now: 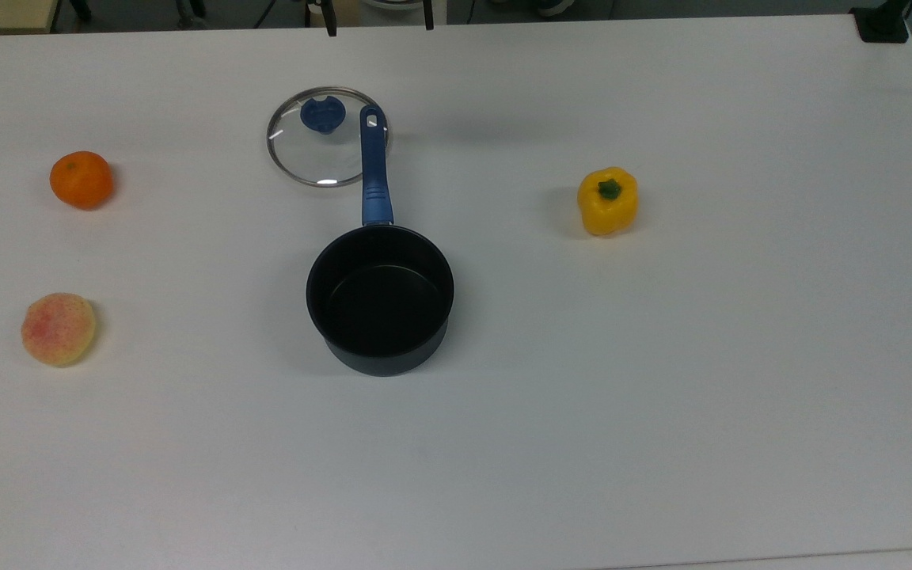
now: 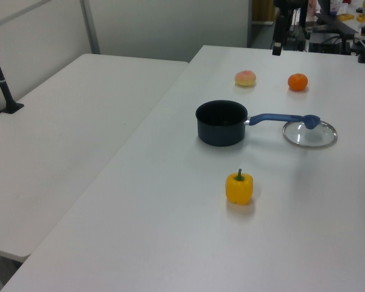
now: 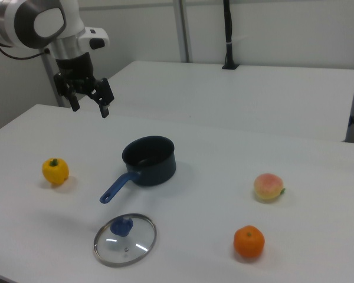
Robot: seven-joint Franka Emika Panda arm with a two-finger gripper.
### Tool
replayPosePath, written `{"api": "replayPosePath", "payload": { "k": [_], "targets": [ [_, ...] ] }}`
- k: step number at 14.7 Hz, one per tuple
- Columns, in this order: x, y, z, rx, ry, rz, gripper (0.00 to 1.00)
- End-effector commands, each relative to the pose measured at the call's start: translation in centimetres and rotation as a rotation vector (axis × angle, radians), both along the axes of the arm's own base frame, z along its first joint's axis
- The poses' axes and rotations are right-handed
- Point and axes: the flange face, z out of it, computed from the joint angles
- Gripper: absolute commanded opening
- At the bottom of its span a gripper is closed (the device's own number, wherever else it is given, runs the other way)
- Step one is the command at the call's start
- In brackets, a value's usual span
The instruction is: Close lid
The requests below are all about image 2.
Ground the grey partition post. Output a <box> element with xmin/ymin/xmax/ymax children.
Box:
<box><xmin>80</xmin><ymin>0</ymin><xmax>101</xmax><ymax>55</ymax></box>

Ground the orange mandarin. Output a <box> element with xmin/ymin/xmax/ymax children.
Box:
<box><xmin>287</xmin><ymin>72</ymin><xmax>309</xmax><ymax>92</ymax></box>

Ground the black vertical pole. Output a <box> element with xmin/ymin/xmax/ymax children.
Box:
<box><xmin>298</xmin><ymin>0</ymin><xmax>308</xmax><ymax>51</ymax></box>

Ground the dark saucepan with blue handle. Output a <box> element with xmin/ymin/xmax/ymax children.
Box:
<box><xmin>195</xmin><ymin>100</ymin><xmax>305</xmax><ymax>147</ymax></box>

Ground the pink yellow peach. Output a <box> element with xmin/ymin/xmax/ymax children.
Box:
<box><xmin>234</xmin><ymin>70</ymin><xmax>258</xmax><ymax>88</ymax></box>

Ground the black desk shelf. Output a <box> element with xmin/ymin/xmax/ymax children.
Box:
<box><xmin>315</xmin><ymin>12</ymin><xmax>360</xmax><ymax>39</ymax></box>

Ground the black equipment box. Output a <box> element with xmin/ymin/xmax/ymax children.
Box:
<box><xmin>308</xmin><ymin>32</ymin><xmax>343</xmax><ymax>55</ymax></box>

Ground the yellow bell pepper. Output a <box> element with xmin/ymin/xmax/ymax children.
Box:
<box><xmin>224</xmin><ymin>169</ymin><xmax>254</xmax><ymax>206</ymax></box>

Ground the brown wooden cabinet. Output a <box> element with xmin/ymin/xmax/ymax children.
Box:
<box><xmin>251</xmin><ymin>0</ymin><xmax>276</xmax><ymax>23</ymax></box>

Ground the white side table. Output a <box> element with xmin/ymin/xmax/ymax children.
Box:
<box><xmin>0</xmin><ymin>53</ymin><xmax>189</xmax><ymax>264</ymax></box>

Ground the glass lid with blue knob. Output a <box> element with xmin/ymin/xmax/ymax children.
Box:
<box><xmin>282</xmin><ymin>114</ymin><xmax>338</xmax><ymax>150</ymax></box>

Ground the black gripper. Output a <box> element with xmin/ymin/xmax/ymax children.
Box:
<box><xmin>273</xmin><ymin>0</ymin><xmax>307</xmax><ymax>56</ymax></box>

